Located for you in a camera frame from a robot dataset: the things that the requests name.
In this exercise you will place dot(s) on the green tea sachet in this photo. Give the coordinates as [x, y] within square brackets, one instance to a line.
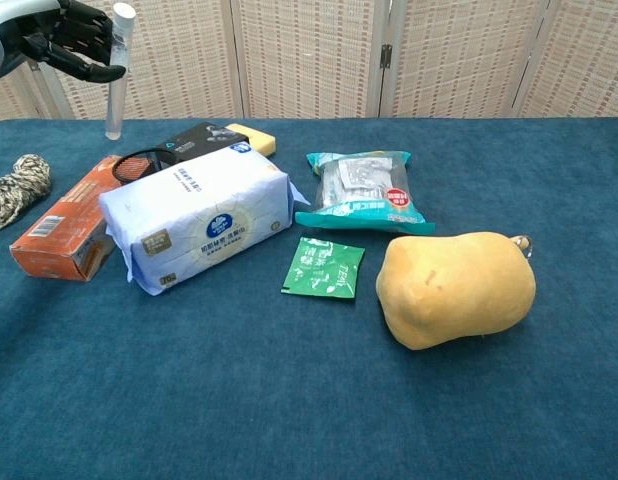
[323, 269]

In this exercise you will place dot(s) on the yellow sponge block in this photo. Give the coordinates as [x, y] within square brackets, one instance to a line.
[259, 140]

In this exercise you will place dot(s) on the teal snack bag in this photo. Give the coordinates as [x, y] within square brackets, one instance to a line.
[361, 195]

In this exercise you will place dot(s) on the orange cardboard box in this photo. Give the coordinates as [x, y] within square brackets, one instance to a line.
[69, 222]

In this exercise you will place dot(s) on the clear plastic test tube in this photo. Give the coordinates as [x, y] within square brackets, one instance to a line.
[116, 100]

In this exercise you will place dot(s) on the black printed box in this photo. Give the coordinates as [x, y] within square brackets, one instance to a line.
[196, 140]

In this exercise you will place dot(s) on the black screen hinge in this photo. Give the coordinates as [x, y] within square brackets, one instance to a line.
[385, 55]

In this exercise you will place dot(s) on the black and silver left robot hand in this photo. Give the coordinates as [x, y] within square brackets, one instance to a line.
[64, 35]

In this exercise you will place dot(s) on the woven folding screen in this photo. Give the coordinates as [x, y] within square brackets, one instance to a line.
[309, 55]

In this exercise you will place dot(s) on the white tissue pack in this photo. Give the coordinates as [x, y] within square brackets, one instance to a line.
[204, 215]

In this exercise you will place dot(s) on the yellow plush pouch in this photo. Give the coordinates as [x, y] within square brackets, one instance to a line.
[454, 290]

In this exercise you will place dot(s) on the blue table cloth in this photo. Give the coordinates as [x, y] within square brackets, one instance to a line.
[309, 390]

